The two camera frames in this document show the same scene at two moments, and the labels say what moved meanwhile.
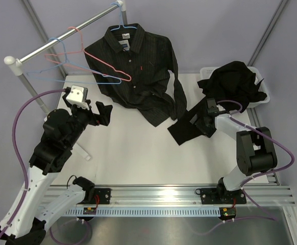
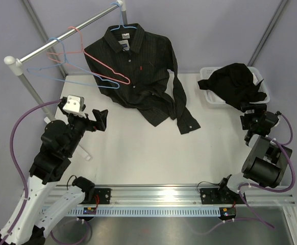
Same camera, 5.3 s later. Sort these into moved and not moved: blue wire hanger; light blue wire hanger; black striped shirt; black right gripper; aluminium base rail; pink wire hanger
Moved: pink wire hanger; light blue wire hanger; black right gripper
Not moved: aluminium base rail; blue wire hanger; black striped shirt
